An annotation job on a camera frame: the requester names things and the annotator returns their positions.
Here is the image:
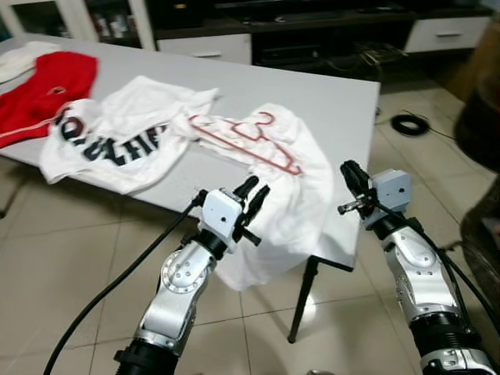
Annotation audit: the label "red plastic clothes hanger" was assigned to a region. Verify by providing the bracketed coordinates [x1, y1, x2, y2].
[187, 112, 304, 177]

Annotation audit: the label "plain white t-shirt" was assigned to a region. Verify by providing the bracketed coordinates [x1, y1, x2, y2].
[172, 103, 337, 291]

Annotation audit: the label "white t-shirt black lettering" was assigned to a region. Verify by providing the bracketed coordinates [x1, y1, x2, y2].
[39, 76, 221, 195]

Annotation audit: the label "grey table black legs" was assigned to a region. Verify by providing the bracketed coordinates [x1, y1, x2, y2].
[0, 33, 381, 345]

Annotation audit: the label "grey checked armchair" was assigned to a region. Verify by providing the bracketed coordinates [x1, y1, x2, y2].
[461, 181, 500, 329]

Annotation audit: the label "dark TV stand white drawers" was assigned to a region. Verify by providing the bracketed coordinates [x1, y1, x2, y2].
[145, 0, 500, 79]

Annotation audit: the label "brown cardboard box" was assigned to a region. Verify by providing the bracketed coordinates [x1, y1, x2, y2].
[449, 20, 500, 102]

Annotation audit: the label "white glass door cabinet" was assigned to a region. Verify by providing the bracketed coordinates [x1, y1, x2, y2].
[0, 0, 157, 49]

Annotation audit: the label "red garment white trim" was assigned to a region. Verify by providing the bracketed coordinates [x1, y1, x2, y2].
[0, 51, 98, 149]

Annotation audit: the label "cream garment brown patterned trim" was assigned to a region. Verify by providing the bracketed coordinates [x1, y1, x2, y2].
[0, 41, 62, 85]

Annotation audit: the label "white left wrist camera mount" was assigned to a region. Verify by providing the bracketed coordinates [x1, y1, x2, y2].
[199, 189, 241, 243]

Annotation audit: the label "coiled black cable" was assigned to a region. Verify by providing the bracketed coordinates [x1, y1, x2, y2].
[389, 112, 432, 139]

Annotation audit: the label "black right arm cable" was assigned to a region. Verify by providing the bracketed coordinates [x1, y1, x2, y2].
[371, 199, 500, 368]

